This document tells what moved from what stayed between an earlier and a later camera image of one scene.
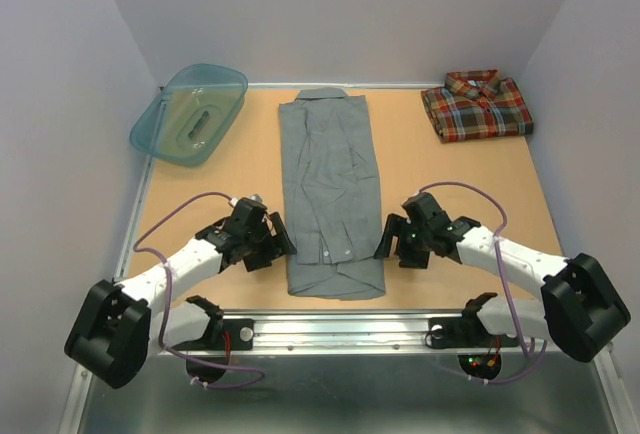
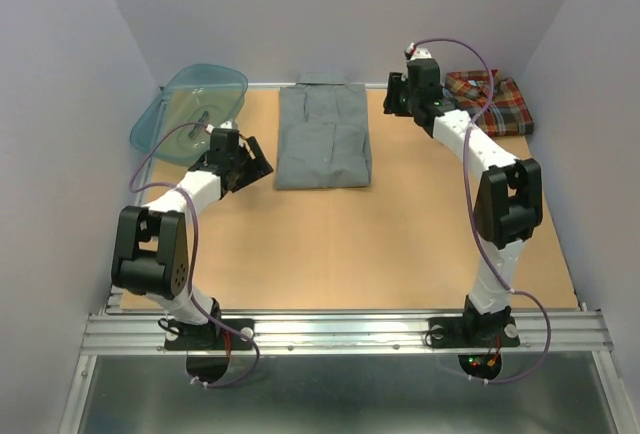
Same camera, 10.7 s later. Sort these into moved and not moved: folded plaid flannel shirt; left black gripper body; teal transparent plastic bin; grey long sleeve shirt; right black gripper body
Moved: left black gripper body; grey long sleeve shirt; right black gripper body
Not moved: folded plaid flannel shirt; teal transparent plastic bin
